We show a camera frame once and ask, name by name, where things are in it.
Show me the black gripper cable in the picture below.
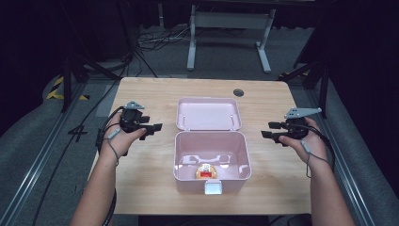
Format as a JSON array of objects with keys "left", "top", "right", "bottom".
[
  {"left": 295, "top": 123, "right": 337, "bottom": 172},
  {"left": 95, "top": 105, "right": 125, "bottom": 155}
]

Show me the bundle of floor cables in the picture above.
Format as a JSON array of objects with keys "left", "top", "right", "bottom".
[{"left": 136, "top": 25, "right": 193, "bottom": 52}]

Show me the aluminium floor rail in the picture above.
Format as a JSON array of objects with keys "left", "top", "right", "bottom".
[
  {"left": 307, "top": 89, "right": 379, "bottom": 226},
  {"left": 0, "top": 82, "right": 88, "bottom": 226}
]

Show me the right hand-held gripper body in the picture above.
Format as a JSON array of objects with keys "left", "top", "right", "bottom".
[{"left": 281, "top": 106, "right": 323, "bottom": 141}]

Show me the white metal table frame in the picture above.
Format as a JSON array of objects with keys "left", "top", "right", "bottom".
[{"left": 185, "top": 4, "right": 278, "bottom": 74}]

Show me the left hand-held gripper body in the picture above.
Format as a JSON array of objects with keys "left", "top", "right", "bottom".
[{"left": 120, "top": 100, "right": 146, "bottom": 134}]

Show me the black tripod stand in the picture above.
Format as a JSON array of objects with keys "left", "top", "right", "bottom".
[
  {"left": 60, "top": 51, "right": 124, "bottom": 113},
  {"left": 278, "top": 59, "right": 331, "bottom": 120}
]

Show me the long black floor cable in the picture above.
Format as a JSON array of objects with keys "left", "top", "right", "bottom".
[{"left": 30, "top": 53, "right": 135, "bottom": 226}]

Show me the pink plastic lidded box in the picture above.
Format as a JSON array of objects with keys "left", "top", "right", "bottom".
[{"left": 172, "top": 96, "right": 253, "bottom": 196}]

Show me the yellow black floor tape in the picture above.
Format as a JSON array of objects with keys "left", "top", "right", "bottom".
[{"left": 45, "top": 75, "right": 91, "bottom": 102}]

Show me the person's right hand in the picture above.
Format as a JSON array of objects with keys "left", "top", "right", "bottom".
[{"left": 278, "top": 117, "right": 329, "bottom": 168}]

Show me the grey cable with plug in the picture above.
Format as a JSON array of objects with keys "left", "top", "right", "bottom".
[
  {"left": 104, "top": 126, "right": 122, "bottom": 168},
  {"left": 300, "top": 138, "right": 334, "bottom": 179}
]

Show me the person's left hand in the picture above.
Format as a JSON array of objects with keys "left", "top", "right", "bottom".
[{"left": 99, "top": 111, "right": 148, "bottom": 162}]

